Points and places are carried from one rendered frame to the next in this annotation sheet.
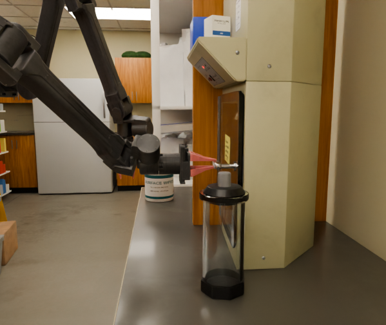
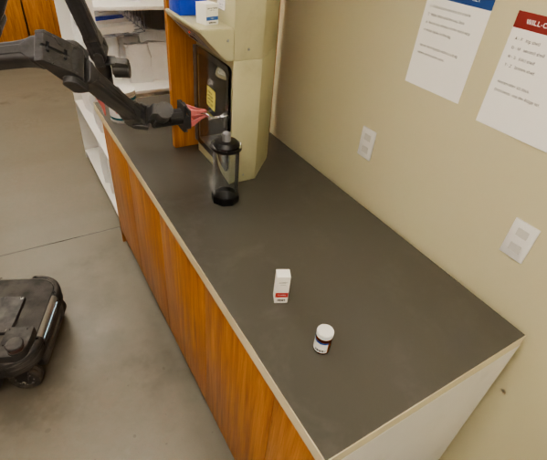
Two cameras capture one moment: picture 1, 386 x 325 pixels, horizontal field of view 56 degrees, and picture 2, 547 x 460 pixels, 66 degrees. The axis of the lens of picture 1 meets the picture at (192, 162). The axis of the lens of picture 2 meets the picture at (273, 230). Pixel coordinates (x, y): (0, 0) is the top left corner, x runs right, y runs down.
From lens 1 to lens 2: 0.77 m
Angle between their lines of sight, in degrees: 39
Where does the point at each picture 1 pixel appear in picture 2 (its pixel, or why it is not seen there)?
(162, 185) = not seen: hidden behind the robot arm
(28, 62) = (90, 73)
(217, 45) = (214, 36)
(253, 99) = (238, 74)
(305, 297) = (271, 196)
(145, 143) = (163, 109)
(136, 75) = not seen: outside the picture
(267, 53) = (247, 40)
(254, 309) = (247, 208)
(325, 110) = not seen: hidden behind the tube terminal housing
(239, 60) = (229, 47)
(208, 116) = (182, 57)
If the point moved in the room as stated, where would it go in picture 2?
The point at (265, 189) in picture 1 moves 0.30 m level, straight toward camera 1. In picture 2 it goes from (245, 132) to (262, 172)
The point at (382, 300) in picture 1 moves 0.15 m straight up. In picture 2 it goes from (310, 191) to (315, 157)
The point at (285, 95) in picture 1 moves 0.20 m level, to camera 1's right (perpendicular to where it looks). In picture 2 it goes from (257, 68) to (309, 66)
